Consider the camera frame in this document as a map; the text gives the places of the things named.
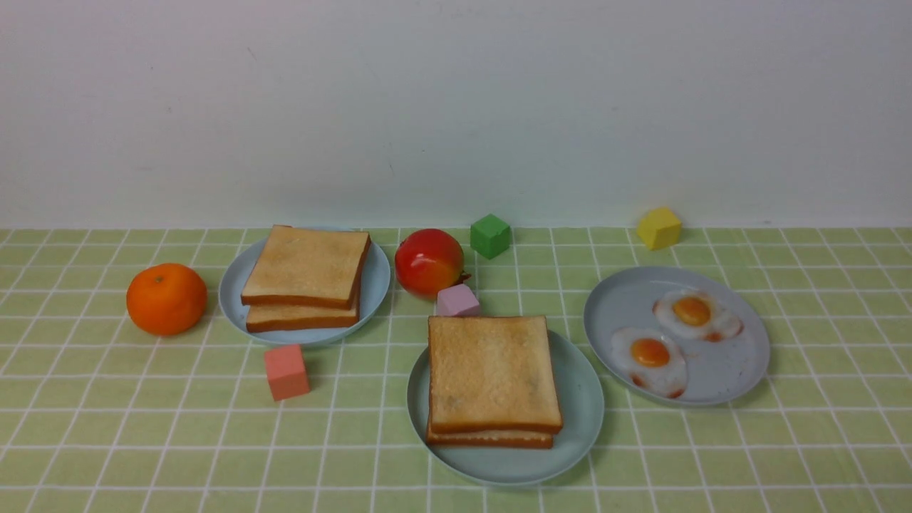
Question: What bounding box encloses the orange fruit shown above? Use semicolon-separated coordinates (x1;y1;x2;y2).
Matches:
125;263;208;337

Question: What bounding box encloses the toast slice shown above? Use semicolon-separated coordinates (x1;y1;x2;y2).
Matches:
247;290;361;333
425;424;554;450
427;316;564;435
241;224;371;309

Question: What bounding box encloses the red apple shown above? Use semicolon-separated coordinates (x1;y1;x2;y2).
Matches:
395;228;470;301

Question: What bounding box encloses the front fried egg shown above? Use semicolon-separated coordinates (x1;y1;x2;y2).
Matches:
610;327;688;399

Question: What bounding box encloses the green cube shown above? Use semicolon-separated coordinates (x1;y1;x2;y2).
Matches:
470;214;512;260

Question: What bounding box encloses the teal green plate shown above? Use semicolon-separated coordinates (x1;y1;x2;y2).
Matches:
406;331;605;487

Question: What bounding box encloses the pink cube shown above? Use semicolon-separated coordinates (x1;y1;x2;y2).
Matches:
436;284;481;317

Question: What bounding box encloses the fried egg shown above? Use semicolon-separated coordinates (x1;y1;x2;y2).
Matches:
610;327;688;399
652;289;744;342

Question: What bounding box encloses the light blue bread plate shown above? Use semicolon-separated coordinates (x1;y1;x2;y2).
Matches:
218;238;392;347

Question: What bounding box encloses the rear fried egg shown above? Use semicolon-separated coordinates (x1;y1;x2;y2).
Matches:
652;289;744;342

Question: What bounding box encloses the grey egg plate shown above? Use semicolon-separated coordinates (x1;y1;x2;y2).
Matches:
583;266;771;407

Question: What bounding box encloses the yellow cube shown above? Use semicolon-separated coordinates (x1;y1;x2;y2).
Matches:
636;207;683;251

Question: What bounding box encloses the salmon red cube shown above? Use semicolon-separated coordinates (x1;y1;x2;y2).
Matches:
264;344;311;402

